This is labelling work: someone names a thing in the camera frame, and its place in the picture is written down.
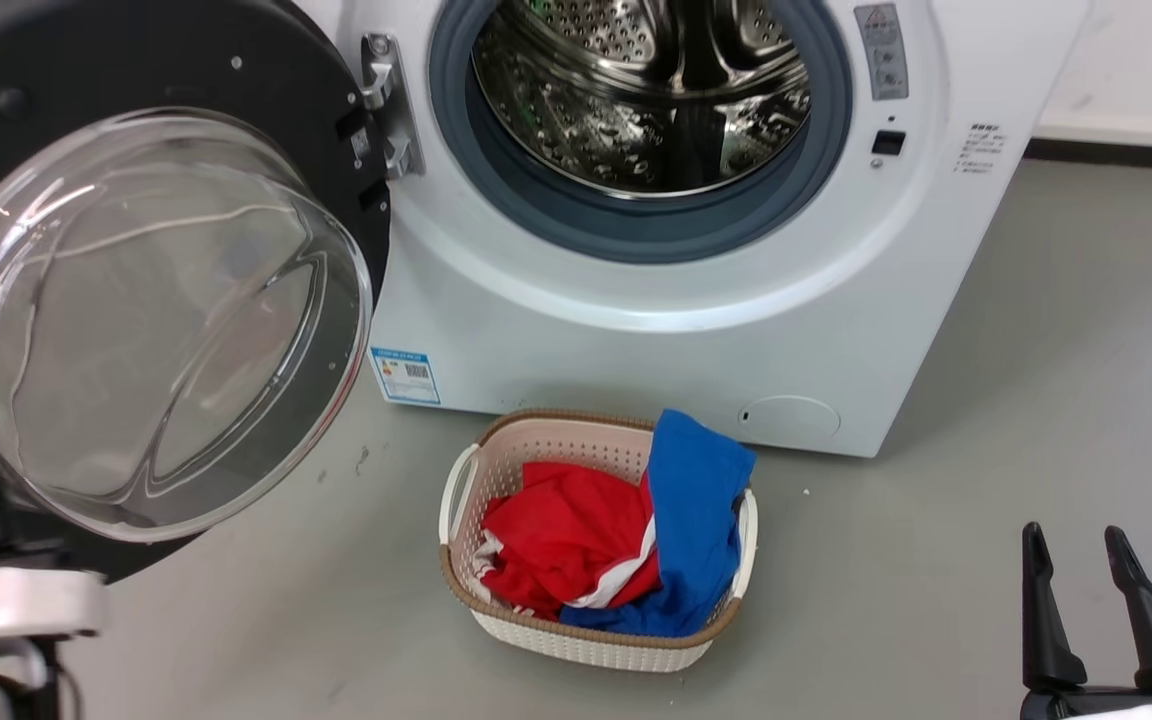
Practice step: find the beige perforated laundry basket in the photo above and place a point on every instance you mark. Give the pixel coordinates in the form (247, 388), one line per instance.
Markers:
(586, 645)

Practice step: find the blue garment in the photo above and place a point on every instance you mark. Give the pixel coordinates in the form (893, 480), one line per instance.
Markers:
(696, 500)

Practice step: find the black round glass washer door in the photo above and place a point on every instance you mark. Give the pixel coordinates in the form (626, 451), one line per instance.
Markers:
(136, 60)

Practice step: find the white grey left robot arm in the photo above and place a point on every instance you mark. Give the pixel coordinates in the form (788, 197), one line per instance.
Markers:
(6, 605)

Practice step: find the red garment with white stripe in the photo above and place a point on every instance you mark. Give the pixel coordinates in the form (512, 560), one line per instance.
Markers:
(566, 540)

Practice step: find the round white filter cover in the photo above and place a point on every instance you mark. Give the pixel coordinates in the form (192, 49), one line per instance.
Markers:
(789, 418)

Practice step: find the blue-edged energy label sticker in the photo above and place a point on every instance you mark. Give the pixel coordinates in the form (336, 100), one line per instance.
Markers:
(405, 376)

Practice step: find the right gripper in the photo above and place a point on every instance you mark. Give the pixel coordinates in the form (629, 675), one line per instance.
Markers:
(1136, 704)

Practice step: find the metal door hinge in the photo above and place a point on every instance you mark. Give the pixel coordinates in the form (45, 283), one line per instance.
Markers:
(391, 100)

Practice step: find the grey warning sticker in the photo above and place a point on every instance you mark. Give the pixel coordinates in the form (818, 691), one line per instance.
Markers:
(882, 50)

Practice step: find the white front-load washing machine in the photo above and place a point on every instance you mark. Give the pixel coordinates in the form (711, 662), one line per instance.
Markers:
(636, 350)

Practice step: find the steel perforated washer drum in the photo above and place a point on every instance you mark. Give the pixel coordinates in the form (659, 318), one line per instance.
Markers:
(636, 120)

